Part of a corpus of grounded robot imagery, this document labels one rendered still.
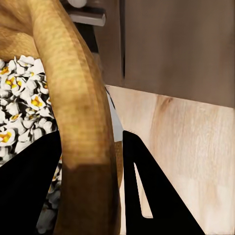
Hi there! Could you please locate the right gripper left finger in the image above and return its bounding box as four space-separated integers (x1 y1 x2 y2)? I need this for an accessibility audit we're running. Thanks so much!
0 130 62 235

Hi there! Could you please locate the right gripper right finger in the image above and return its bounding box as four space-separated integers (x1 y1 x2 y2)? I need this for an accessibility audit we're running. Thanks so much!
122 130 206 235

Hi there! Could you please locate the popcorn bag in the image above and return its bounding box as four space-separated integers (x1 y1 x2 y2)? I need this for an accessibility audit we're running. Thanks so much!
0 0 124 235

